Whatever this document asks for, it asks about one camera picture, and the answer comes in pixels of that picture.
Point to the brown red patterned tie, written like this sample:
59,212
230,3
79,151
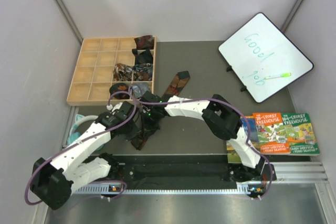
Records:
176,86

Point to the green 104-storey treehouse book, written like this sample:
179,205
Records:
299,134

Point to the rolled grey blue tie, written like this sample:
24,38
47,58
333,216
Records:
139,89

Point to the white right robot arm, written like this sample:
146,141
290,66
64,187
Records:
220,117

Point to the rolled black navy tie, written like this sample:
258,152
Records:
143,57

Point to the rolled dark red tie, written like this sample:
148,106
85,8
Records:
145,42

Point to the dark grey table mat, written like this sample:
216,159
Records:
209,76

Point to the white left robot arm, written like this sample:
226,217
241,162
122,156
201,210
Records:
55,179

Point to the wooden compartment tray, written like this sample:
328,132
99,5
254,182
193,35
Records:
95,72

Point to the orange 78-storey treehouse book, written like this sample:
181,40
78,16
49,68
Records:
271,133

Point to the rolled black orange-leaf tie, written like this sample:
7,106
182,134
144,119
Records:
119,87

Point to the green marker pen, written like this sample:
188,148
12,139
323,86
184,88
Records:
283,75

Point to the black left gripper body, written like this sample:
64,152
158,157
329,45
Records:
130,130

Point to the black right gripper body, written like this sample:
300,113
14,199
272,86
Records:
150,121

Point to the rolled blue patterned tie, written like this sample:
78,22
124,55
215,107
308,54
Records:
143,72

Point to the white dry-erase board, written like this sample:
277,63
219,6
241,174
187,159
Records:
259,49

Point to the teal cat-ear headphones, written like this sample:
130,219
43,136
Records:
79,120

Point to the rolled multicolour floral tie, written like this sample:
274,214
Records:
122,72

